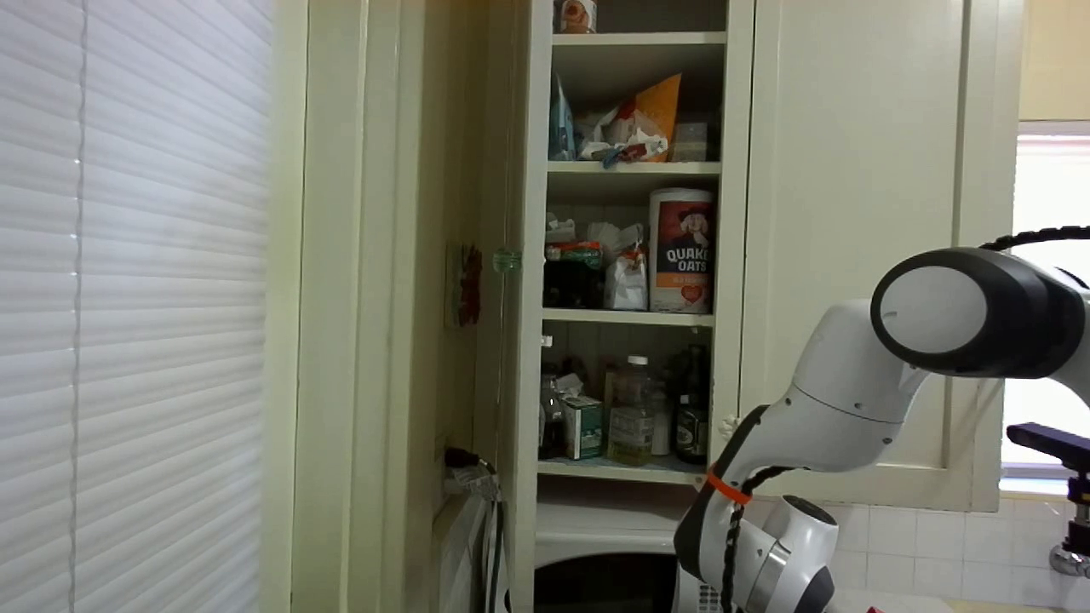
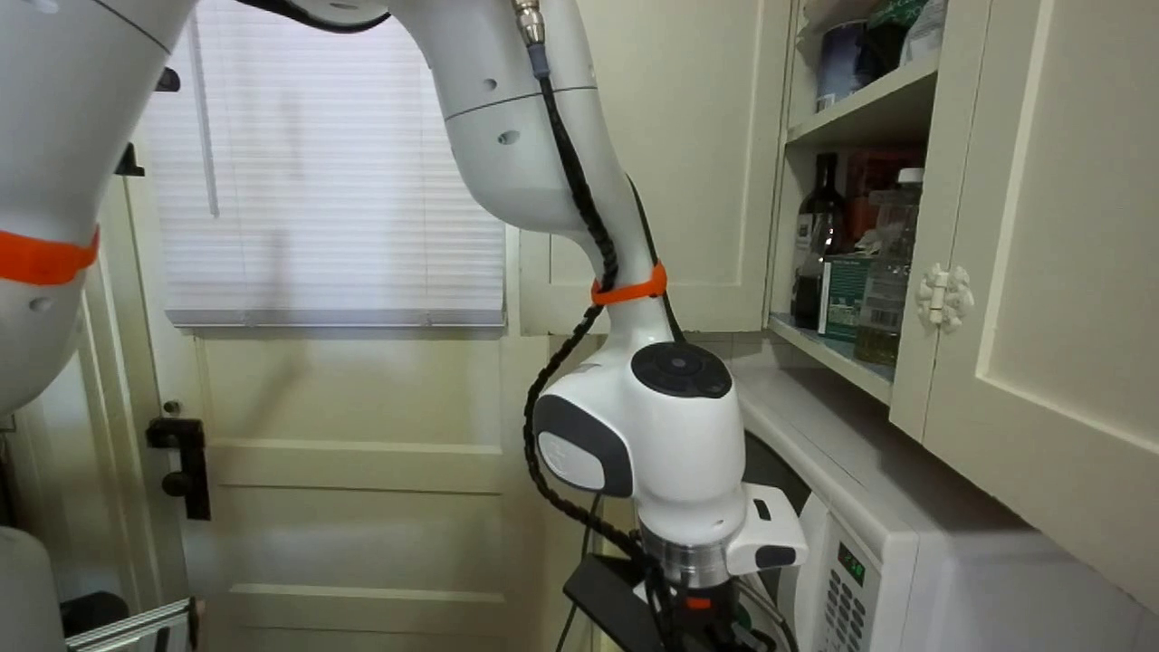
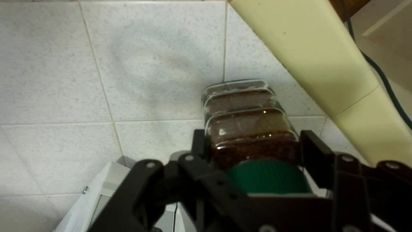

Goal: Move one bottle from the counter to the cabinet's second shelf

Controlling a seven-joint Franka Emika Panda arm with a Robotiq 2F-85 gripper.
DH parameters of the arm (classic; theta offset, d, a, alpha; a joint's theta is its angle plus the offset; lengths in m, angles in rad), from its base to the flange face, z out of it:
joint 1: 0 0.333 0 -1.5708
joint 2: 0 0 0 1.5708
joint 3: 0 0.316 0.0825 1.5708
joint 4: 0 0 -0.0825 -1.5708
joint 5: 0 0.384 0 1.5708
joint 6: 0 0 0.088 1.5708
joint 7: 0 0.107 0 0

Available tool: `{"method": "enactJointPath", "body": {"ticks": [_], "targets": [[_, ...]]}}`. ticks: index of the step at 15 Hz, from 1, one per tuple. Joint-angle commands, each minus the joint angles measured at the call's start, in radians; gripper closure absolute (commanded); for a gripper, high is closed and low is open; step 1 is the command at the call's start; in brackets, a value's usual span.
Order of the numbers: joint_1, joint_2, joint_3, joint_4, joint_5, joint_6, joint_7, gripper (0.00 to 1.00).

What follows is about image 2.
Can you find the green and white box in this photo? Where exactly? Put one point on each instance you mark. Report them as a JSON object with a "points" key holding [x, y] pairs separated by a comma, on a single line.
{"points": [[844, 295]]}

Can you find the cream panelled room door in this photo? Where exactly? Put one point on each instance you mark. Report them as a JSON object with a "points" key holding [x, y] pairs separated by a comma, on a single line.
{"points": [[363, 399]]}

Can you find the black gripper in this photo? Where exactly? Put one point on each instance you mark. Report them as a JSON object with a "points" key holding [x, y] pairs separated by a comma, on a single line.
{"points": [[717, 629]]}

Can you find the white window blind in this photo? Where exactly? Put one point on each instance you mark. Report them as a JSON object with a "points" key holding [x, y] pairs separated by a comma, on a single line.
{"points": [[301, 184]]}

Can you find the black door latch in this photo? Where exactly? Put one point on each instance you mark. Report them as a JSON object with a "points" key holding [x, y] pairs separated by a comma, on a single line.
{"points": [[194, 466]]}

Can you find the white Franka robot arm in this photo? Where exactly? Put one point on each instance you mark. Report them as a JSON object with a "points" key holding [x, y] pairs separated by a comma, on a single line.
{"points": [[674, 458]]}

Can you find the clear bottle white cap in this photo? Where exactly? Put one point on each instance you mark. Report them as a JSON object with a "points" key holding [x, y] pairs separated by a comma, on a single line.
{"points": [[891, 260]]}

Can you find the dark glass wine bottle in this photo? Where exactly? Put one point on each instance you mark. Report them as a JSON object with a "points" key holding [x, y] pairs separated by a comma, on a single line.
{"points": [[821, 220]]}

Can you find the black camera clamp arm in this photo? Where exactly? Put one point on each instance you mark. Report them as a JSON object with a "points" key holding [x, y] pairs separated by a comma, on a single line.
{"points": [[132, 163]]}

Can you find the cream cabinet frame with shelves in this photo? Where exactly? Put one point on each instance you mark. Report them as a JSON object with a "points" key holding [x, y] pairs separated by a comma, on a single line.
{"points": [[869, 110]]}

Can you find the cream cabinet door with knob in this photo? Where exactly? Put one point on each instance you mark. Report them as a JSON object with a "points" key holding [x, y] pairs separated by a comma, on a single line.
{"points": [[1061, 241]]}

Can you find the white microwave oven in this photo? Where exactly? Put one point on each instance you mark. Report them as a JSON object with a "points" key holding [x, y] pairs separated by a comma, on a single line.
{"points": [[943, 519]]}

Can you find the white flower cabinet knob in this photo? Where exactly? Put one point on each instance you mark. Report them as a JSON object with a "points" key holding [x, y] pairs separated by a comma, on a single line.
{"points": [[943, 298]]}

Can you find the red food package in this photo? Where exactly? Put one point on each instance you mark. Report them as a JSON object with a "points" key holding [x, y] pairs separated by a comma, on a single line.
{"points": [[869, 184]]}

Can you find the black bar camera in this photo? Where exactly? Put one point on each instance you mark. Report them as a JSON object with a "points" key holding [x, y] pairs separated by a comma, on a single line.
{"points": [[167, 82]]}

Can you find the cream panelled cabinet door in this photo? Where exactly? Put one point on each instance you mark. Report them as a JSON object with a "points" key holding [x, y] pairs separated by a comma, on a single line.
{"points": [[711, 145]]}

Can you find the dark blue bag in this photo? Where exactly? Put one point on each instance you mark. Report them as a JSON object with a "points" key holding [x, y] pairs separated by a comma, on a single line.
{"points": [[855, 58]]}

